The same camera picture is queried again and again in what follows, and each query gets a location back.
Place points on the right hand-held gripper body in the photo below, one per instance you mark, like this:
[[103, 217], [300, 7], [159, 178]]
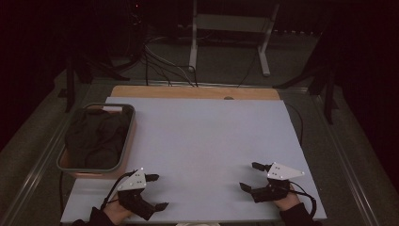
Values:
[[280, 172]]

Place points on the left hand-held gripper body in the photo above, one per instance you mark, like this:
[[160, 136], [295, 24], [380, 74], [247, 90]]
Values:
[[133, 185]]

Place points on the person's right hand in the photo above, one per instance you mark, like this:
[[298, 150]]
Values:
[[287, 202]]

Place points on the person's left hand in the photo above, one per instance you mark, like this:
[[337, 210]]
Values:
[[114, 212]]

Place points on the grey-rimmed storage basket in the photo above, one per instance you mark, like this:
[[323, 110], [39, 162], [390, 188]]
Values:
[[127, 144]]

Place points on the dark cloth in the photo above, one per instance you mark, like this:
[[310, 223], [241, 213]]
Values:
[[94, 138]]

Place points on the white board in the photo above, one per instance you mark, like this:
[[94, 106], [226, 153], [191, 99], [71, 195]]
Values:
[[204, 141]]

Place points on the black tripod stand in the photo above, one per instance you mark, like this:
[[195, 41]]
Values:
[[327, 94], [69, 84]]

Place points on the wooden table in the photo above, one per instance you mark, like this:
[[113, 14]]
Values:
[[188, 92]]

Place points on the white metal stand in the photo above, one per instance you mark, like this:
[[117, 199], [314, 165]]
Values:
[[232, 23]]

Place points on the dark equipment rack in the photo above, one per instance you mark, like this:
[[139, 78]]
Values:
[[135, 28]]

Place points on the metal floor rail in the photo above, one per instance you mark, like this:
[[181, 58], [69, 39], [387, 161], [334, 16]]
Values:
[[34, 171], [348, 169]]

